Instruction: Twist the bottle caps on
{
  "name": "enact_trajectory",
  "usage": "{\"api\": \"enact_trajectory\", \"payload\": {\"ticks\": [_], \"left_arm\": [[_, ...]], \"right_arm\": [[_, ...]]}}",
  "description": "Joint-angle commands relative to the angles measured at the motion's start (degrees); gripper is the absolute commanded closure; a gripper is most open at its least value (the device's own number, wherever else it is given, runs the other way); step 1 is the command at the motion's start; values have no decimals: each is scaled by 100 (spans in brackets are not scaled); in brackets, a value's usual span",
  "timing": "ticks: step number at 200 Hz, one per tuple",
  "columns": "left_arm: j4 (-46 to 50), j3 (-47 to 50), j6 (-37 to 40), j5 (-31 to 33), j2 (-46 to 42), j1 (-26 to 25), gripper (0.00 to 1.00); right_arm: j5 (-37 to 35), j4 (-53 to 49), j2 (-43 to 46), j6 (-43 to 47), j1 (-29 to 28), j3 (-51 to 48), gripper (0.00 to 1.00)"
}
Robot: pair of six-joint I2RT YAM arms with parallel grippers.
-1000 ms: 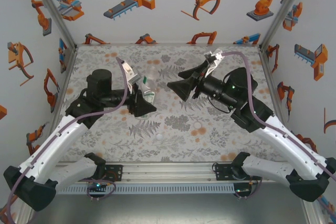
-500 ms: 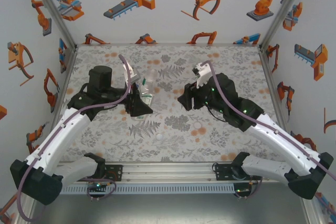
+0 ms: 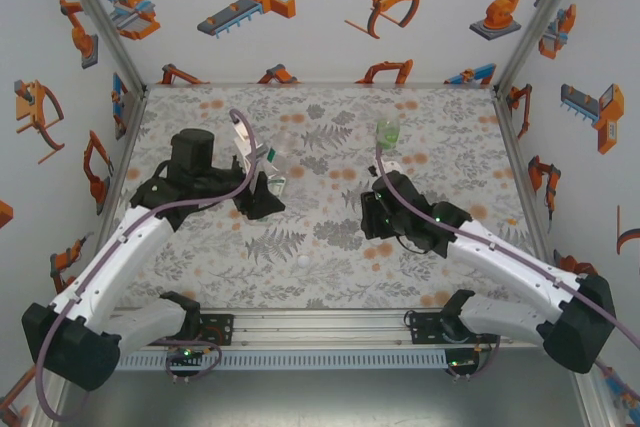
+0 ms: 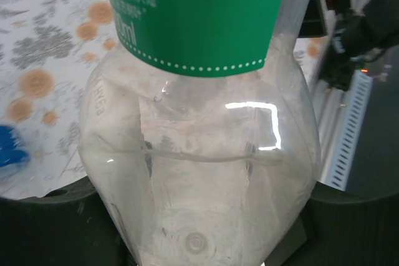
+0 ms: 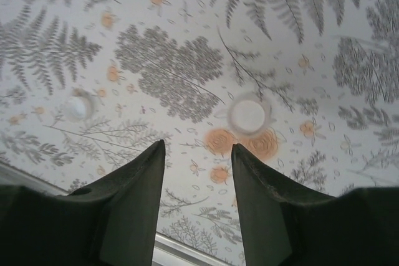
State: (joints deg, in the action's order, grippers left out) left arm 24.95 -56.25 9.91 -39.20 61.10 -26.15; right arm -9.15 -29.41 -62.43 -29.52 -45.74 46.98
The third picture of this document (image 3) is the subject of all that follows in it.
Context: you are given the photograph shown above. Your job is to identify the aluminium frame post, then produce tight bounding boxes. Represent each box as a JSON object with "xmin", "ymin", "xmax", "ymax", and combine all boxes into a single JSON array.
[
  {"xmin": 492, "ymin": 0, "xmax": 591, "ymax": 93},
  {"xmin": 49, "ymin": 0, "xmax": 149, "ymax": 93}
]

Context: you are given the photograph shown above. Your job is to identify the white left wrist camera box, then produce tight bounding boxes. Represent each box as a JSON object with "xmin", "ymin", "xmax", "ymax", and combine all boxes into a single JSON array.
[{"xmin": 230, "ymin": 119, "xmax": 260, "ymax": 184}]

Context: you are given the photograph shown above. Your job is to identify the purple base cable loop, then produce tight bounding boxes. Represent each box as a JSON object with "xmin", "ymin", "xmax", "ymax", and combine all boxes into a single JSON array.
[
  {"xmin": 445, "ymin": 326, "xmax": 503, "ymax": 382},
  {"xmin": 164, "ymin": 326, "xmax": 222, "ymax": 384}
]

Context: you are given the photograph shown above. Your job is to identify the clear bottle white green label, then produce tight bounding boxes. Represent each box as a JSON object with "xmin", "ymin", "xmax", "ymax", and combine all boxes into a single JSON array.
[{"xmin": 258, "ymin": 129, "xmax": 302, "ymax": 201}]

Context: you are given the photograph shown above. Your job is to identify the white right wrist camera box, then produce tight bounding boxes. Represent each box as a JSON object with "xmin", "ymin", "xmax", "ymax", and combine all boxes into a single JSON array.
[{"xmin": 368, "ymin": 158, "xmax": 405, "ymax": 181}]

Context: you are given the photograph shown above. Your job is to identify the floral patterned table mat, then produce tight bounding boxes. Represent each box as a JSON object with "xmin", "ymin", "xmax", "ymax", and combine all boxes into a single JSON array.
[{"xmin": 107, "ymin": 85, "xmax": 551, "ymax": 311}]

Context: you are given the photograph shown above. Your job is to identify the perforated grey cable duct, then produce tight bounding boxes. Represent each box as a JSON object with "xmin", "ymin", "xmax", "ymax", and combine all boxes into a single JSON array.
[{"xmin": 117, "ymin": 350, "xmax": 447, "ymax": 371}]

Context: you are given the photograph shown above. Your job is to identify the aluminium lower frame rail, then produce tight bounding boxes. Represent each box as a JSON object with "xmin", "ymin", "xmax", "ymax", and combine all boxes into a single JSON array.
[
  {"xmin": 569, "ymin": 366, "xmax": 619, "ymax": 427},
  {"xmin": 27, "ymin": 371, "xmax": 71, "ymax": 427}
]

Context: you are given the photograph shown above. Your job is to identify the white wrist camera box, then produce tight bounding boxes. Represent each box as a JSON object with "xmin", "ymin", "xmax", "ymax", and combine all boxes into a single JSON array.
[
  {"xmin": 368, "ymin": 158, "xmax": 405, "ymax": 181},
  {"xmin": 230, "ymin": 119, "xmax": 260, "ymax": 184}
]

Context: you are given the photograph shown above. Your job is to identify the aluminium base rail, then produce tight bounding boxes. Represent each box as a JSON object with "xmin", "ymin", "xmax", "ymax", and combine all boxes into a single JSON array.
[{"xmin": 109, "ymin": 307, "xmax": 549, "ymax": 351}]

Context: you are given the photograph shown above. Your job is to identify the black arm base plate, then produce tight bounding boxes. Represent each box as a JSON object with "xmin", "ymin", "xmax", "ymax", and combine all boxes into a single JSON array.
[
  {"xmin": 408, "ymin": 311, "xmax": 503, "ymax": 347},
  {"xmin": 143, "ymin": 313, "xmax": 235, "ymax": 347}
]

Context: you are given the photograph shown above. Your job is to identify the aluminium table side rail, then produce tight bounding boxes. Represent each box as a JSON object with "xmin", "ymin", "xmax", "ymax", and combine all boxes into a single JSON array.
[
  {"xmin": 94, "ymin": 86, "xmax": 150, "ymax": 231},
  {"xmin": 491, "ymin": 88, "xmax": 559, "ymax": 268}
]

